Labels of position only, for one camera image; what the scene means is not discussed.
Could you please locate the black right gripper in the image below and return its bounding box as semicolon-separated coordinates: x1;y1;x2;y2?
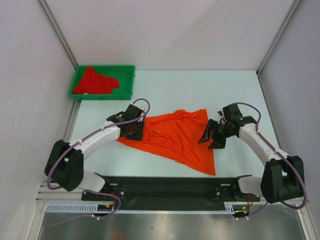
198;118;235;150

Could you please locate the orange t shirt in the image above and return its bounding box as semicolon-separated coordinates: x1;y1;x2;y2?
117;109;216;176

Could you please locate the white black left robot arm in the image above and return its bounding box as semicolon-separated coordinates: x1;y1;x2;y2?
44;104;146;200

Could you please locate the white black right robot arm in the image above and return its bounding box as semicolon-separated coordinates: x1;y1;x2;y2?
198;102;307;208

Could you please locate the green plastic tray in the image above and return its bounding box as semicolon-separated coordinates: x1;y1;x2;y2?
69;65;136;101

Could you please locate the red t shirt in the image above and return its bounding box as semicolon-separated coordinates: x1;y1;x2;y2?
71;66;120;95

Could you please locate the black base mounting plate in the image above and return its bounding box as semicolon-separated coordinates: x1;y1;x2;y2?
81;176;261;213

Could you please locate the grey slotted cable duct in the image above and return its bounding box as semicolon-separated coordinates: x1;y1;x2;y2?
46;202;249;215

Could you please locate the aluminium front frame rail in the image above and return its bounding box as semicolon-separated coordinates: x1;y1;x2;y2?
34;182;310;205

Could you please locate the left aluminium corner post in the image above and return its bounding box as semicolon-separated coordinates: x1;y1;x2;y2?
36;0;79;70

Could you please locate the aluminium corner post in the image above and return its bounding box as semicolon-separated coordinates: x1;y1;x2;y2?
36;0;79;70
256;0;304;78

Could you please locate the right aluminium corner post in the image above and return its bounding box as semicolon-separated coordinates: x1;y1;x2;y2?
256;0;304;78

